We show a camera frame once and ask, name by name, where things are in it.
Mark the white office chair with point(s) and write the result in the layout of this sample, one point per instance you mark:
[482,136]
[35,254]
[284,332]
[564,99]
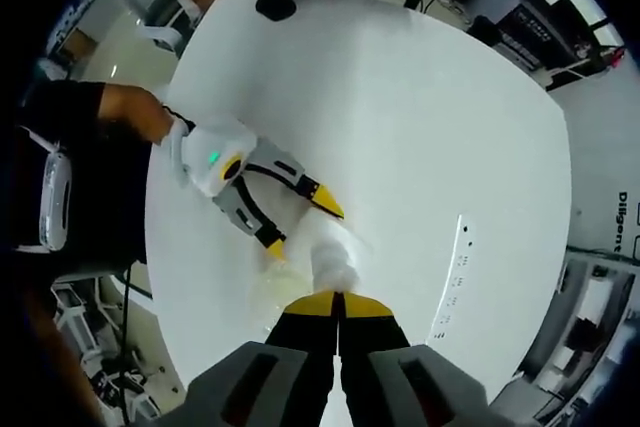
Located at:
[165,34]
[75,317]

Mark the white worn device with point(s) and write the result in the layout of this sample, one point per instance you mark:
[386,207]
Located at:
[50,197]

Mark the operator in black shirt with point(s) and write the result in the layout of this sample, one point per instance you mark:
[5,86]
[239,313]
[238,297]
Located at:
[100,197]

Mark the black round object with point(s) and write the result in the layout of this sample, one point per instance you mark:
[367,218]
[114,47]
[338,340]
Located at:
[275,6]

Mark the clear glass cup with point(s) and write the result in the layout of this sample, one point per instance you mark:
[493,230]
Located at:
[275,292]

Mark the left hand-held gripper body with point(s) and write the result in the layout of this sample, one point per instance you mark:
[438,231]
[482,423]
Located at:
[210,147]

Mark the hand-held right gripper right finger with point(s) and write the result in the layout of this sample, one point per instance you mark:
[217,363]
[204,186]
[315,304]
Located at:
[380,362]

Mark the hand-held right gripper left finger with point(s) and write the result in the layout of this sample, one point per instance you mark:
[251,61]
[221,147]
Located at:
[290,362]

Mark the grey equipment cabinet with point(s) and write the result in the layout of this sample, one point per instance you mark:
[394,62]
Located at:
[525,32]

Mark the grey metal shelf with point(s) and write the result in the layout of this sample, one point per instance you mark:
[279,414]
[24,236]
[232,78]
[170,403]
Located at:
[570,257]

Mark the white flat strip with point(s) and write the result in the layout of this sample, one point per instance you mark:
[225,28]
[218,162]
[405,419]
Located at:
[452,277]

